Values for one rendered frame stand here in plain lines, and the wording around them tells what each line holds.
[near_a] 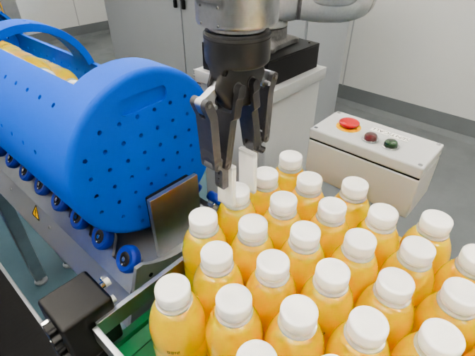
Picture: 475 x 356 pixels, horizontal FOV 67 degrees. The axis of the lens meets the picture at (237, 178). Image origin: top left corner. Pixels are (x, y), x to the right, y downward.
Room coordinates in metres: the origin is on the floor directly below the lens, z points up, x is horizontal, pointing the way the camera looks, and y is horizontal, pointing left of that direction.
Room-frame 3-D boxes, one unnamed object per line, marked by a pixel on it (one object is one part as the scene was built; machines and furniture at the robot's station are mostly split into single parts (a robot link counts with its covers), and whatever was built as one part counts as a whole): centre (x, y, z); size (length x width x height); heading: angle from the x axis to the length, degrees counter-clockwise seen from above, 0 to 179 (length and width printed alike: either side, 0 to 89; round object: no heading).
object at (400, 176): (0.55, -0.24, 1.05); 0.20 x 0.10 x 0.10; 48
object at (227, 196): (0.40, 0.01, 1.11); 0.03 x 0.01 x 0.07; 48
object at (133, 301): (0.42, 0.05, 0.96); 0.40 x 0.01 x 0.03; 138
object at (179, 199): (0.47, 0.11, 0.99); 0.10 x 0.02 x 0.12; 138
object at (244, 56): (0.42, 0.00, 1.26); 0.08 x 0.07 x 0.09; 138
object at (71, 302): (0.29, 0.21, 0.95); 0.10 x 0.07 x 0.10; 138
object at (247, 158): (0.43, -0.01, 1.11); 0.03 x 0.01 x 0.07; 48
